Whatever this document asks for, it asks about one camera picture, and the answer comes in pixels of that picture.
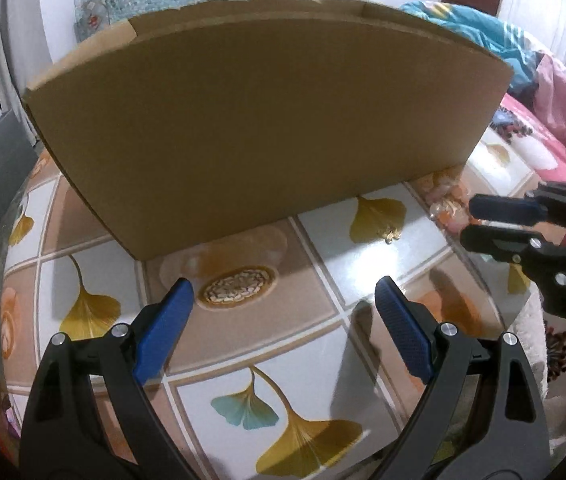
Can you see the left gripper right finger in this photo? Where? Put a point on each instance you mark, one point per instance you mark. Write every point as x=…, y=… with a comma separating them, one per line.
x=506, y=434

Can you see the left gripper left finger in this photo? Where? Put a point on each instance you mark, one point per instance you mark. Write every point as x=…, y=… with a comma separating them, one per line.
x=62, y=436

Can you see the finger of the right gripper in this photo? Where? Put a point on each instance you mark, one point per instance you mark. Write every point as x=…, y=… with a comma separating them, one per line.
x=503, y=244
x=545, y=204

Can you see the pink bedding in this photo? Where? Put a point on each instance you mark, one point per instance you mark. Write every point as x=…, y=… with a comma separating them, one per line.
x=538, y=131

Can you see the fluffy white green rug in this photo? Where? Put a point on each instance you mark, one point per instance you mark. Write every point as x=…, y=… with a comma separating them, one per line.
x=543, y=337

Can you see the gold butterfly charm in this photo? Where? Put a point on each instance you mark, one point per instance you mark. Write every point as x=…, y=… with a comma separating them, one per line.
x=391, y=234

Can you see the blue blanket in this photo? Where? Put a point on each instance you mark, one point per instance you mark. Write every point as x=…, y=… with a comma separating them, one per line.
x=507, y=41

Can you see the ginkgo pattern tablecloth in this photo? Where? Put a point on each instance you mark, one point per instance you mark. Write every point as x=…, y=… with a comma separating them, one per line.
x=284, y=370

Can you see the brown cardboard box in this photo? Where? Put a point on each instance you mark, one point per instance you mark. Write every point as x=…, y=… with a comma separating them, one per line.
x=183, y=126

